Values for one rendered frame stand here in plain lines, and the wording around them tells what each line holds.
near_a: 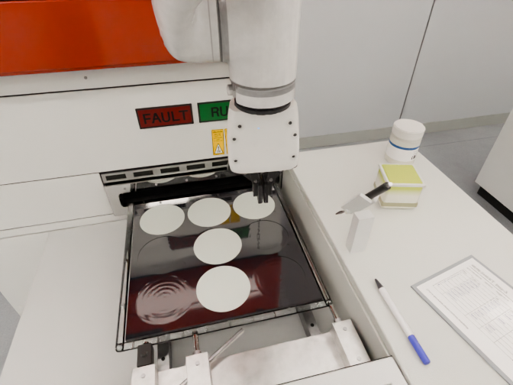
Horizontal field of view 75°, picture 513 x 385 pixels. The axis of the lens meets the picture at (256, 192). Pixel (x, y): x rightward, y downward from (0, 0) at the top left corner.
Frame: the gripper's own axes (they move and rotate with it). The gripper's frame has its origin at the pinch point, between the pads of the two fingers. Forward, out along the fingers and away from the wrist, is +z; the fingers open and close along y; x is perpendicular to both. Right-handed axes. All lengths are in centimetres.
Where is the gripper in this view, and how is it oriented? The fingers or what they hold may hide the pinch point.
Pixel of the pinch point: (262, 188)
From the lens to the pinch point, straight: 54.3
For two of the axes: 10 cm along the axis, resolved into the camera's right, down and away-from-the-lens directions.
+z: 0.1, 7.6, 6.5
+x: -1.3, -6.4, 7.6
